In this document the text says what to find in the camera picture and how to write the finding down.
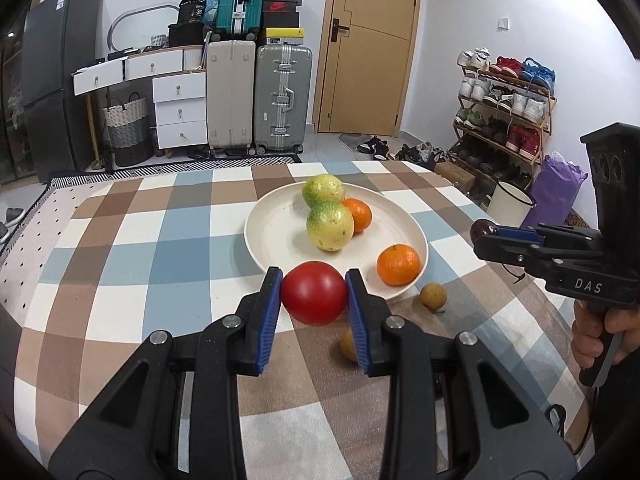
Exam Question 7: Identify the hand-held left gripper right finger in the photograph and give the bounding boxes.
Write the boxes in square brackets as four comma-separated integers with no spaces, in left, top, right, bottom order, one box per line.
[345,268,578,480]

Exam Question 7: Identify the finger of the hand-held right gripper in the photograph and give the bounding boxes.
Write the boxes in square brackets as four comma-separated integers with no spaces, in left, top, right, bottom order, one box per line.
[495,224,603,248]
[472,234,571,281]

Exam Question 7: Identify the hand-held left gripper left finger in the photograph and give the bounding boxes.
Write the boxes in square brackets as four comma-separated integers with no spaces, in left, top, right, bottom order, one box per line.
[47,266,285,480]

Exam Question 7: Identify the red tomato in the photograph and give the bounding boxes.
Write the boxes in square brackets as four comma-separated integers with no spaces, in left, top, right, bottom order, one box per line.
[280,261,349,326]

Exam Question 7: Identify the orange mandarin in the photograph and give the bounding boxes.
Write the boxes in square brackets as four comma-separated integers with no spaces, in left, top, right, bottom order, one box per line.
[376,244,422,287]
[341,198,373,234]

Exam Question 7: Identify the cream round plate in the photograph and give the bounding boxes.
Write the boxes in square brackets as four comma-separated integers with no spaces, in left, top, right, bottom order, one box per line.
[244,181,430,302]

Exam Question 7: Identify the yellow green round fruit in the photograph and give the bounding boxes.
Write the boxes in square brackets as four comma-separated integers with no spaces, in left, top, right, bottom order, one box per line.
[306,200,355,253]
[301,174,346,209]

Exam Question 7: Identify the person's right forearm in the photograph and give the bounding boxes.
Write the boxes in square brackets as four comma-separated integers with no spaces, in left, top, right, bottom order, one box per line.
[592,345,640,466]

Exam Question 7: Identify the person's right hand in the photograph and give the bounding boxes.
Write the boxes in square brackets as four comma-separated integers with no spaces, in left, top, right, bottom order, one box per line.
[571,300,640,372]

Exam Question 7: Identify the white bucket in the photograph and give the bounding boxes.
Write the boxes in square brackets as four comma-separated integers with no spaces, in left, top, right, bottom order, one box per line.
[486,180,536,228]

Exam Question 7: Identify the brown longan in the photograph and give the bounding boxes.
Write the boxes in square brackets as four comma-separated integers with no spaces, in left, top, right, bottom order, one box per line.
[419,282,447,314]
[340,329,359,363]

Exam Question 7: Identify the purple bag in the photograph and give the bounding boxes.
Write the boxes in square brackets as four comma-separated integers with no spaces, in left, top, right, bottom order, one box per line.
[520,154,588,231]

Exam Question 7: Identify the brown cardboard box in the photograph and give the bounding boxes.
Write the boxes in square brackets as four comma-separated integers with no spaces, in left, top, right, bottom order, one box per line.
[434,161,476,192]

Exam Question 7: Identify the shoe rack with shoes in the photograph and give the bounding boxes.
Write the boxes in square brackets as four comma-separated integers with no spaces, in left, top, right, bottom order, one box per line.
[454,47,557,196]

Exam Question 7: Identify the wooden shoe rack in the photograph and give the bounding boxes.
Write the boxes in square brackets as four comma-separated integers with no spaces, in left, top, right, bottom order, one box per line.
[452,57,558,211]

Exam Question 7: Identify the scattered loose shoes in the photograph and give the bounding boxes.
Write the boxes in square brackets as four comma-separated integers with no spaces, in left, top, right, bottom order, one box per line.
[357,135,447,166]

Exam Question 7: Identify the grey door mat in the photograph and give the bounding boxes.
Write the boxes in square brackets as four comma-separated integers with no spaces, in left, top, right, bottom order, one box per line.
[338,132,381,153]

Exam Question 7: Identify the silver suitcase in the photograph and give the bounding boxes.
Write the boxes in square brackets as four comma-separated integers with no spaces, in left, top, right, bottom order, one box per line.
[254,44,314,156]

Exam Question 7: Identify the beige suitcase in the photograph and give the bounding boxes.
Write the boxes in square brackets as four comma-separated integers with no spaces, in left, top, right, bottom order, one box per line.
[206,40,257,155]

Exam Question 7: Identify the wooden door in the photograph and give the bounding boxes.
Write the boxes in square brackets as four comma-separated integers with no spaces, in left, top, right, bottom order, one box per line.
[312,0,426,136]

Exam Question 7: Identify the white drawer desk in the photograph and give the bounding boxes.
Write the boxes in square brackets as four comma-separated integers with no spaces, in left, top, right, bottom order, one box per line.
[72,45,208,151]

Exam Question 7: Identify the woven laundry basket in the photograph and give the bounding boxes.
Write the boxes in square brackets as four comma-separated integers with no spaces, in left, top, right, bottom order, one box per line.
[103,94,152,167]

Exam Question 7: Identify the yellow black box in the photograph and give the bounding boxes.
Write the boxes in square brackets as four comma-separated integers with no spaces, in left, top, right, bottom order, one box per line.
[257,27,306,47]

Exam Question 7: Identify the black storage box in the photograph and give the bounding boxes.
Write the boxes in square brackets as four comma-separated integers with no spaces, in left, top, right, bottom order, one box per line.
[167,22,206,47]

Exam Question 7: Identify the black labelled bag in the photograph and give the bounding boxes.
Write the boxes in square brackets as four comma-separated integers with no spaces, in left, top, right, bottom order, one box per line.
[178,0,208,25]

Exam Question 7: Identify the black refrigerator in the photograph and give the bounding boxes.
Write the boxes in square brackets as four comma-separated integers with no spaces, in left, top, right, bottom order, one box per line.
[20,0,101,181]

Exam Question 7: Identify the dark glass wardrobe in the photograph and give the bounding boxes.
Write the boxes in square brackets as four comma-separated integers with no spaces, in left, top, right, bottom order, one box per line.
[0,25,26,186]

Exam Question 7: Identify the grey curved hoop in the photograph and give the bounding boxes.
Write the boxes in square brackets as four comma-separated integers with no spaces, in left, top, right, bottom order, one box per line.
[109,4,181,51]

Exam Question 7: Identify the black cable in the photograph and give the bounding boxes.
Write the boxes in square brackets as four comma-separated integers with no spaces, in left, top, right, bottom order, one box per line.
[547,387,601,457]

